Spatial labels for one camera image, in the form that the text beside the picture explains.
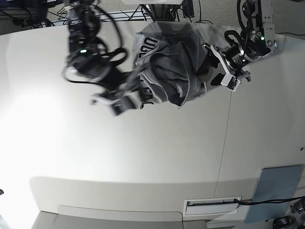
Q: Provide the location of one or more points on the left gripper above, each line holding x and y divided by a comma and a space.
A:
226, 65

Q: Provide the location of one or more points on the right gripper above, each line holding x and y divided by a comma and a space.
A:
122, 90

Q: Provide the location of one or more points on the grey T-shirt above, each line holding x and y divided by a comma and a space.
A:
174, 62

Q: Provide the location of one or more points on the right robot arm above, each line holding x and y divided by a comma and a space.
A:
91, 60

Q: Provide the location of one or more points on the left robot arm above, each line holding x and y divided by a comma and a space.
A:
255, 41

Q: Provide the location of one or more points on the blue-grey board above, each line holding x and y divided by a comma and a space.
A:
273, 183

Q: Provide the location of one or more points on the black device bottom right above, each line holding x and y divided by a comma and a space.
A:
286, 222

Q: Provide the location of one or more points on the central camera stand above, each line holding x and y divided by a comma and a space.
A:
168, 12

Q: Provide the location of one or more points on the white cable grommet tray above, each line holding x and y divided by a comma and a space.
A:
210, 206

